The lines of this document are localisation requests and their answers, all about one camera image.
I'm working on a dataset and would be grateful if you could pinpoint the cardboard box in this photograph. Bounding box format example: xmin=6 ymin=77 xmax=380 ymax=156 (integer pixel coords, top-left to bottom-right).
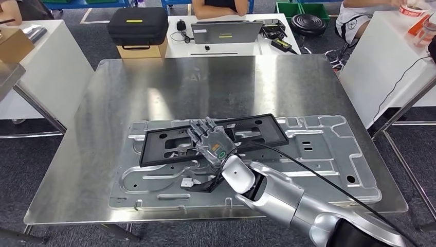
xmin=0 ymin=27 xmax=35 ymax=64
xmin=116 ymin=37 xmax=168 ymax=59

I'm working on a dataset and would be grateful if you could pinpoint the green plastic crate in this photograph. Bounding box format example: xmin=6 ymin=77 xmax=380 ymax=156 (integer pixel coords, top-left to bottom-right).
xmin=301 ymin=3 xmax=331 ymax=25
xmin=275 ymin=2 xmax=302 ymax=22

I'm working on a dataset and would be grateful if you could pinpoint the black plastic plate frame part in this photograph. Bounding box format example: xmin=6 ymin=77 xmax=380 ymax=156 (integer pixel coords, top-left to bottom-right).
xmin=139 ymin=113 xmax=290 ymax=168

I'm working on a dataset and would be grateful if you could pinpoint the black electronic device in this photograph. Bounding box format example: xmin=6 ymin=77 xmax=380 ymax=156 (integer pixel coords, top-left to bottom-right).
xmin=260 ymin=19 xmax=288 ymax=40

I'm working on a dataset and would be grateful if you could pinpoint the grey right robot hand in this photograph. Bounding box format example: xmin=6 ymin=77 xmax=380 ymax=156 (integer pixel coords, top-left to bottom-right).
xmin=186 ymin=117 xmax=238 ymax=173

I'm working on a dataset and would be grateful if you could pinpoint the black mouse cable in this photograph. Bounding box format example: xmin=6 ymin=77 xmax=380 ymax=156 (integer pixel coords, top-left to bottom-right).
xmin=170 ymin=30 xmax=192 ymax=45

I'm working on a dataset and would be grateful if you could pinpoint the black carrying case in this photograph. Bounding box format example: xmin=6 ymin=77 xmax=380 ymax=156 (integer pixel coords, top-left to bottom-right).
xmin=107 ymin=7 xmax=169 ymax=47

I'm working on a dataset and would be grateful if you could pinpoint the orange packet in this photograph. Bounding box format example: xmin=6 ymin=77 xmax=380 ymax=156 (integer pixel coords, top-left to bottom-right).
xmin=407 ymin=13 xmax=430 ymax=37

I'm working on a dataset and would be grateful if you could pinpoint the black power adapter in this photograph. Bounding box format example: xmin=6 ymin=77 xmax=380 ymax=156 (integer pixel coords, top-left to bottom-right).
xmin=270 ymin=38 xmax=294 ymax=52

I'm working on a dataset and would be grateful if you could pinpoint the red white paper bowl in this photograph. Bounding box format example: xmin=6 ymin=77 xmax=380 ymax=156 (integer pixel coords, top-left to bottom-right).
xmin=399 ymin=3 xmax=427 ymax=18

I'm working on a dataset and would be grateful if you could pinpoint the stainless steel workbench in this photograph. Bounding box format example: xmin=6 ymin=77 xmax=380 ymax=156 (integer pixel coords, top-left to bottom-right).
xmin=23 ymin=54 xmax=409 ymax=243

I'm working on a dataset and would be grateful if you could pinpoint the blue metal shelf rack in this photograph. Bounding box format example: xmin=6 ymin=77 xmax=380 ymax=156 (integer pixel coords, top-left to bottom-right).
xmin=41 ymin=0 xmax=134 ymax=11

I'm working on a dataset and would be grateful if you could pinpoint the chrome stool base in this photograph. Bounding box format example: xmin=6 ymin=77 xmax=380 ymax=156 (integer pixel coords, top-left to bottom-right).
xmin=323 ymin=37 xmax=359 ymax=73

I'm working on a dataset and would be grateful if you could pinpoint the white table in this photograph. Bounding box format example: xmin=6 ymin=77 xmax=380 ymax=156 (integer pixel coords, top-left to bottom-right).
xmin=339 ymin=10 xmax=436 ymax=130
xmin=0 ymin=19 xmax=95 ymax=120
xmin=165 ymin=13 xmax=302 ymax=58

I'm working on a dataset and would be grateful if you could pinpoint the person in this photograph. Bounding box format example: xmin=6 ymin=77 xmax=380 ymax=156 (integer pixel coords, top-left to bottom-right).
xmin=191 ymin=0 xmax=249 ymax=20
xmin=335 ymin=0 xmax=416 ymax=46
xmin=0 ymin=0 xmax=54 ymax=27

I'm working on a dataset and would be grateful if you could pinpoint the black round stool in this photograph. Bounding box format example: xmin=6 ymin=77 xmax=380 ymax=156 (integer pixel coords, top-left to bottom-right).
xmin=290 ymin=13 xmax=328 ymax=37

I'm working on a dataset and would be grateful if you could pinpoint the clear plastic cup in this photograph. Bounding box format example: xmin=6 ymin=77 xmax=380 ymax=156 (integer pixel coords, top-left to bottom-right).
xmin=413 ymin=22 xmax=436 ymax=49

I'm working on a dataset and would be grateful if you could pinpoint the stamped grey metal panel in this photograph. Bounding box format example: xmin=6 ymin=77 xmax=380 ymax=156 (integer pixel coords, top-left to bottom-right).
xmin=108 ymin=115 xmax=382 ymax=210

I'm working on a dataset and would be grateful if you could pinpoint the grey laptop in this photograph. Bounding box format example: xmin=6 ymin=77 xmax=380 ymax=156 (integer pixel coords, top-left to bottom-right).
xmin=190 ymin=20 xmax=264 ymax=45

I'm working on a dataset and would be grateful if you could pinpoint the thin black cable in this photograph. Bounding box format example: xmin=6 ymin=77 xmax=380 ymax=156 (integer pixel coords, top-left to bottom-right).
xmin=373 ymin=54 xmax=431 ymax=124

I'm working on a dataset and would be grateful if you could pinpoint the silver foil packet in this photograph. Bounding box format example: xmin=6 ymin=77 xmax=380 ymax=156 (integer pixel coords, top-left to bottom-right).
xmin=22 ymin=24 xmax=49 ymax=44

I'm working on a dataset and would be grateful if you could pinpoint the black bag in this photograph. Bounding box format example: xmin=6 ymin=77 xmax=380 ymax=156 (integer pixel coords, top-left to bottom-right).
xmin=427 ymin=36 xmax=436 ymax=64

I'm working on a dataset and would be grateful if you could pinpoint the steel frame table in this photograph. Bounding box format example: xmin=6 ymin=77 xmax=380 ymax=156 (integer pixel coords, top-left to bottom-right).
xmin=0 ymin=61 xmax=67 ymax=244
xmin=371 ymin=76 xmax=436 ymax=233

